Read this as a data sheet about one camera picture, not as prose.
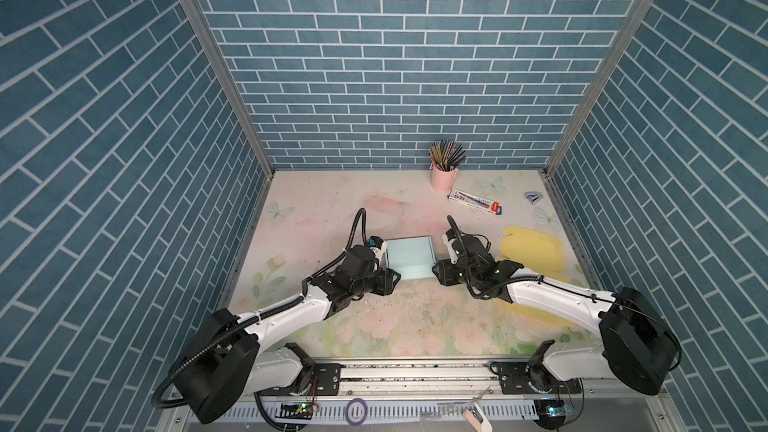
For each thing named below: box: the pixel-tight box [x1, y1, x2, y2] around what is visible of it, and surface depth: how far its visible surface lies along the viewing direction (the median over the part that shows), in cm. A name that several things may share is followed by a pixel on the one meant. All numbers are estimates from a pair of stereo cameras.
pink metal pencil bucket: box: [430, 161, 459, 192], surface depth 110 cm
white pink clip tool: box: [461, 385, 493, 432], surface depth 69 cm
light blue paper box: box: [385, 236, 436, 280], surface depth 94 cm
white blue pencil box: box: [447, 188, 503, 215], surface depth 114 cm
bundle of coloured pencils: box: [428, 139, 467, 172], surface depth 110 cm
